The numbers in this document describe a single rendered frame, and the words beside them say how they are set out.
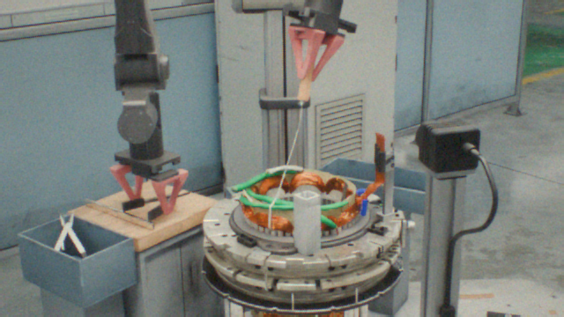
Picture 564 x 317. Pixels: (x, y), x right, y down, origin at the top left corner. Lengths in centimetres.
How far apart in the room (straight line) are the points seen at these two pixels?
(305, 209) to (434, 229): 40
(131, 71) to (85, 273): 33
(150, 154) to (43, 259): 24
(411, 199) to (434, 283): 71
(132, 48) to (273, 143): 54
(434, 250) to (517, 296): 99
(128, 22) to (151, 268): 42
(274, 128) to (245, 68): 193
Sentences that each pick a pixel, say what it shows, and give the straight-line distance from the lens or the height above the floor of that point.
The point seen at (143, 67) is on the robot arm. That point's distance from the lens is 128.
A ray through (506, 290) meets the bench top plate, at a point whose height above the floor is 78.
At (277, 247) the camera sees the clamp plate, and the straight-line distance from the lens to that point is 117.
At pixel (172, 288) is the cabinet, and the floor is 94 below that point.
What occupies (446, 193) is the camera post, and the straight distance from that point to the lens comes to 75.
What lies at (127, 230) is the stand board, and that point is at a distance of 135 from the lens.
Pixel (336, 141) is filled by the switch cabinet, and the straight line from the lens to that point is 378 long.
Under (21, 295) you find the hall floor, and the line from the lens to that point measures 351.
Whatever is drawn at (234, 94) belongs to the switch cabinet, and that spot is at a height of 67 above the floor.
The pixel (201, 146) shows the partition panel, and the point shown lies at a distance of 395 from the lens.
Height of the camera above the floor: 161
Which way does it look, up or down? 20 degrees down
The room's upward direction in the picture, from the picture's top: 1 degrees counter-clockwise
